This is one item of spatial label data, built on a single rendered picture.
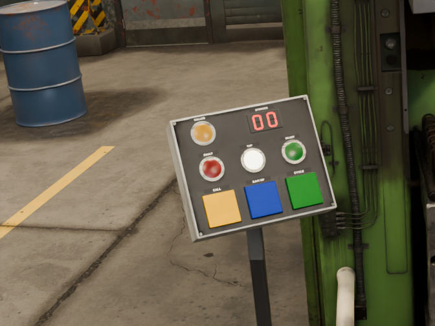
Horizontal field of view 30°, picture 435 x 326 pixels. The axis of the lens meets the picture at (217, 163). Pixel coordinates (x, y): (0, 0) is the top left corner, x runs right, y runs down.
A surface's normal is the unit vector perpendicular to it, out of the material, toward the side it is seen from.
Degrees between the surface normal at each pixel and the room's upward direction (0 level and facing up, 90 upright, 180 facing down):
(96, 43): 90
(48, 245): 0
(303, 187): 60
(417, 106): 90
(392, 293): 90
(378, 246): 90
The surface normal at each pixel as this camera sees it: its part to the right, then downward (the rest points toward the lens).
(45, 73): 0.31, 0.29
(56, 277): -0.11, -0.93
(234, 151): 0.18, -0.20
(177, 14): -0.32, 0.36
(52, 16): 0.69, 0.17
